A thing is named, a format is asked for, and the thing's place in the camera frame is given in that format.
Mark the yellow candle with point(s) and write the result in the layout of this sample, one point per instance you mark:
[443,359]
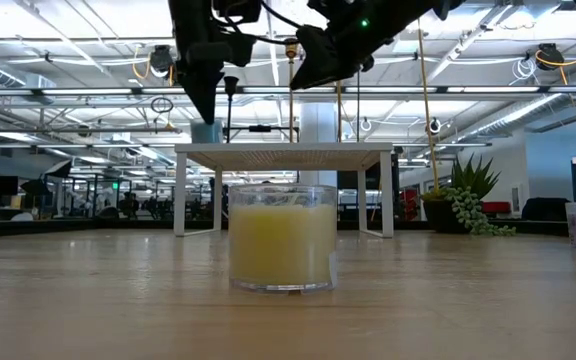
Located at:
[283,240]

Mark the potted succulent plant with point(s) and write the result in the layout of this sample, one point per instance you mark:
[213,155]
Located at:
[435,217]

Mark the blue candle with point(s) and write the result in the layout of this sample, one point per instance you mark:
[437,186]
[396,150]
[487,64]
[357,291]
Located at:
[207,135]

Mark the black aluminium table frame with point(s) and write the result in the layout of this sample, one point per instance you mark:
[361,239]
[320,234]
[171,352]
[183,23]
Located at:
[68,227]

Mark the gold candlestick holder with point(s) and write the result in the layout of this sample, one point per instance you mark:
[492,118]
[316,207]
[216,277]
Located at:
[291,50]
[338,110]

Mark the small white table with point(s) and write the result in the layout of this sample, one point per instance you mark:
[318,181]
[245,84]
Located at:
[288,148]

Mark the red background object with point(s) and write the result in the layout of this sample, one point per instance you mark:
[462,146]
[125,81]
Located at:
[496,207]

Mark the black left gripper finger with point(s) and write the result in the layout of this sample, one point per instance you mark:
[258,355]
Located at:
[203,90]

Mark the black bar stand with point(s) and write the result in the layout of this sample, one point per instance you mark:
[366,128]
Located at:
[259,128]

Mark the black candlestick holder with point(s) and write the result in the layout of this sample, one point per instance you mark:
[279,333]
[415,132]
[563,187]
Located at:
[230,85]

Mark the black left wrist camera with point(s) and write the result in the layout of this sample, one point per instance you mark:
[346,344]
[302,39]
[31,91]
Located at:
[242,49]

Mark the white building column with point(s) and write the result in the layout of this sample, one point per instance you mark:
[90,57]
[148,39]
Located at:
[318,120]

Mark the person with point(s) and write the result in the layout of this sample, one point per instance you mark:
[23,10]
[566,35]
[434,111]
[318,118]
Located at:
[128,204]

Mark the black studio light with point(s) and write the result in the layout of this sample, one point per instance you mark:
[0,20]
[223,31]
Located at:
[60,169]
[35,187]

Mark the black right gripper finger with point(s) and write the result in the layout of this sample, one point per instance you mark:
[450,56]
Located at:
[323,62]

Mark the black background bag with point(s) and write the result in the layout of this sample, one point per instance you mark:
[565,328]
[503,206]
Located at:
[543,210]

